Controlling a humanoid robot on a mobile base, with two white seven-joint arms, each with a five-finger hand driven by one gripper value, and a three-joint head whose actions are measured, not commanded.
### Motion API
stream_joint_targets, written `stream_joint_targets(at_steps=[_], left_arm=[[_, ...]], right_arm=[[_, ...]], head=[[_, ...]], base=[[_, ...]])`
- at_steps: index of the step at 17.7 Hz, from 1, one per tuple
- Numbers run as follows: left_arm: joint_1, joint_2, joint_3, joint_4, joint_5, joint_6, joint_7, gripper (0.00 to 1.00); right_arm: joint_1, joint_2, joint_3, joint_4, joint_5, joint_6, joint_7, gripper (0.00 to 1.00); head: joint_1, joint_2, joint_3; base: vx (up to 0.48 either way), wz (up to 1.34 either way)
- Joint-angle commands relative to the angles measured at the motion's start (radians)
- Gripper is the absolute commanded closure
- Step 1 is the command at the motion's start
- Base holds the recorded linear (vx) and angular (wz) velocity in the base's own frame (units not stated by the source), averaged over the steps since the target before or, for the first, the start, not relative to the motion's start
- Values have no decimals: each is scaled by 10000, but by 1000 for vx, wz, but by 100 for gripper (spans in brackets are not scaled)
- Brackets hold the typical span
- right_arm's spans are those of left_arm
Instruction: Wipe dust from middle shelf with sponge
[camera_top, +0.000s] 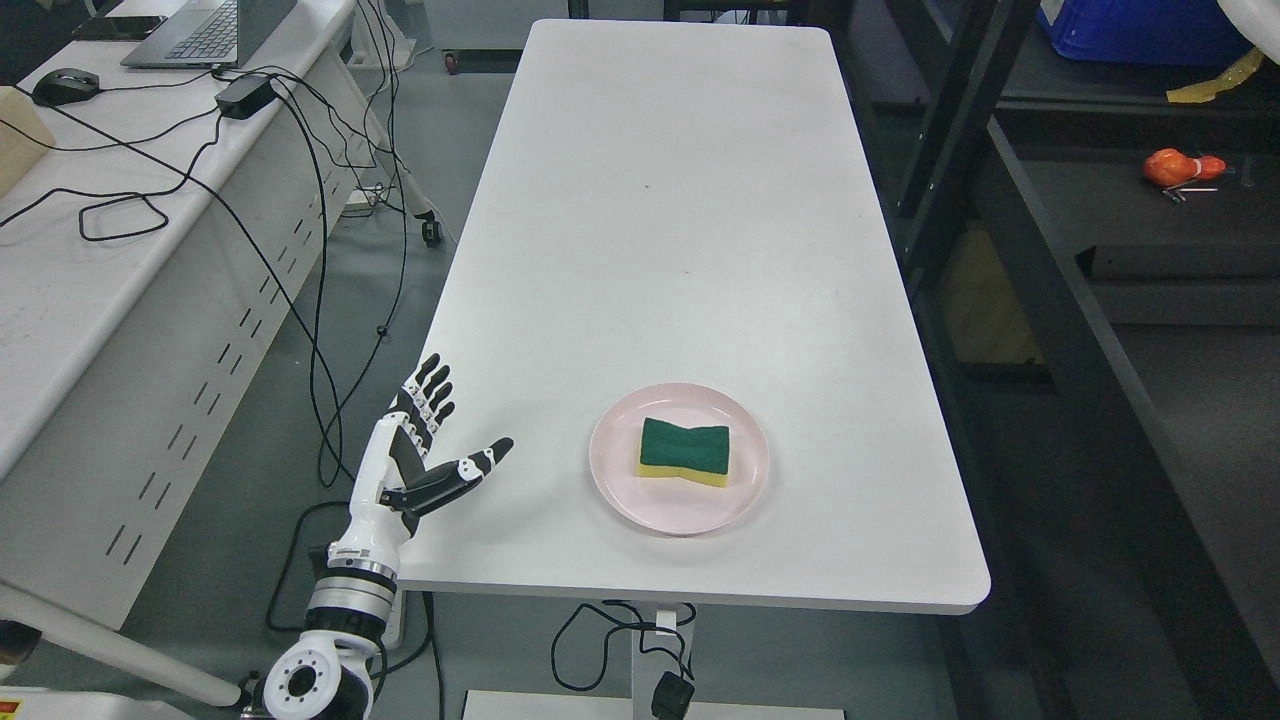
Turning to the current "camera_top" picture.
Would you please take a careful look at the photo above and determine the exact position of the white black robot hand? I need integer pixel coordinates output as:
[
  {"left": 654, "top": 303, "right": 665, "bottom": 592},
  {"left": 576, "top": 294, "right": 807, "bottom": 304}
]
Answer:
[{"left": 328, "top": 354, "right": 515, "bottom": 575}]

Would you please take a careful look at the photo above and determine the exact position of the green yellow sponge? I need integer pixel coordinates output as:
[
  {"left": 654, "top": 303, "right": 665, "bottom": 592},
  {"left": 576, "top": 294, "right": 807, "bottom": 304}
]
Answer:
[{"left": 635, "top": 416, "right": 731, "bottom": 488}]

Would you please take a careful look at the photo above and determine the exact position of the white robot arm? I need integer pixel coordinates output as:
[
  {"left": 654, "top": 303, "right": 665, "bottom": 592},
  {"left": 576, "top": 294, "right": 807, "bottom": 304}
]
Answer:
[{"left": 239, "top": 547, "right": 399, "bottom": 719}]

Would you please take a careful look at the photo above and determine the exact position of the black metal shelf rack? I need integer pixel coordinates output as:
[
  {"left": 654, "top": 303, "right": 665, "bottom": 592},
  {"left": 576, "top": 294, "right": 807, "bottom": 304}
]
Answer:
[{"left": 804, "top": 1, "right": 1277, "bottom": 719}]

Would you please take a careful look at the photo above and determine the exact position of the pink round plate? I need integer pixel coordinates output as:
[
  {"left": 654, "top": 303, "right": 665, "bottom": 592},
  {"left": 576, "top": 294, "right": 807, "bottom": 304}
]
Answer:
[{"left": 589, "top": 383, "right": 771, "bottom": 536}]

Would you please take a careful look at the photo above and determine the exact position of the white side desk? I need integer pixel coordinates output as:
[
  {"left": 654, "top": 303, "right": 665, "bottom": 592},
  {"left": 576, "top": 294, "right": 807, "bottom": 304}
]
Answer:
[{"left": 0, "top": 0, "right": 442, "bottom": 632}]

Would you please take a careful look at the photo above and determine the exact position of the white main table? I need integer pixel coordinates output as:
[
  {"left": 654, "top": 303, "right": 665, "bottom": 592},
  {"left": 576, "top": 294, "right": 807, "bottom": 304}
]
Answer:
[{"left": 398, "top": 18, "right": 992, "bottom": 615}]

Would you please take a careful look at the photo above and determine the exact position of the black power adapter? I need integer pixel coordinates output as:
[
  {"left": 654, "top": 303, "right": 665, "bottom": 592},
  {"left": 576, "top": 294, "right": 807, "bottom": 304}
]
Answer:
[{"left": 215, "top": 76, "right": 276, "bottom": 120}]

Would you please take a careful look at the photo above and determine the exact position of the grey laptop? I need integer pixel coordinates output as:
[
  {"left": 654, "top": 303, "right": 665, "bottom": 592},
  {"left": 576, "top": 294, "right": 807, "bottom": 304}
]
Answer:
[{"left": 120, "top": 1, "right": 296, "bottom": 69}]

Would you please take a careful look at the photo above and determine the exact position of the wooden box on desk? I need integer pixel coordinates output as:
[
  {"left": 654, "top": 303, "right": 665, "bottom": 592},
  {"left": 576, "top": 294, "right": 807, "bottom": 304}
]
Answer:
[{"left": 0, "top": 86, "right": 56, "bottom": 197}]

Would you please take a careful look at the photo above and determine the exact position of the black computer mouse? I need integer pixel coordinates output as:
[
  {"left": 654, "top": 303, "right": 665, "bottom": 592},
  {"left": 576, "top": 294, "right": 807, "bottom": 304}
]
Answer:
[{"left": 31, "top": 68, "right": 102, "bottom": 108}]

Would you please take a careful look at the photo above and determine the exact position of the black phone on desk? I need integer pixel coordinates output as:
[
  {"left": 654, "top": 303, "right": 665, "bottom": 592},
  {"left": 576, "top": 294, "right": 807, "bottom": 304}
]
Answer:
[{"left": 70, "top": 15, "right": 166, "bottom": 42}]

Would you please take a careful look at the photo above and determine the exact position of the orange plastic object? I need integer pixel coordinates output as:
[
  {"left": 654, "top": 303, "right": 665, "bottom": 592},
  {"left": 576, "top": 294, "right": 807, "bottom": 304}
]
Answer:
[{"left": 1143, "top": 149, "right": 1228, "bottom": 190}]

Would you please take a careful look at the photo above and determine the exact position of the yellow tape strip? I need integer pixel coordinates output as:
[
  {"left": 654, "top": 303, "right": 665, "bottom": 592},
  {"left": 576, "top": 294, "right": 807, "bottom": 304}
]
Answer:
[{"left": 1165, "top": 47, "right": 1267, "bottom": 105}]

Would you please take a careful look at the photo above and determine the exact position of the blue plastic bin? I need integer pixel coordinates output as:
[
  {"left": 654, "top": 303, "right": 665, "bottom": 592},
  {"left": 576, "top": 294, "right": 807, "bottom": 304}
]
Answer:
[{"left": 1036, "top": 1, "right": 1253, "bottom": 67}]

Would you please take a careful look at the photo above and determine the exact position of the black cable under table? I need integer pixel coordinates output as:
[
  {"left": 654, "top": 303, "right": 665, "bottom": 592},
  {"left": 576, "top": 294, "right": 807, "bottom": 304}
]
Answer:
[{"left": 550, "top": 600, "right": 698, "bottom": 719}]

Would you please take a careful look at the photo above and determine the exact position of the black cable on desk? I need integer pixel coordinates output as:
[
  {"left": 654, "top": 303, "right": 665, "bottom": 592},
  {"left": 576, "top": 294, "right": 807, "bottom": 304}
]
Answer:
[{"left": 0, "top": 60, "right": 411, "bottom": 489}]

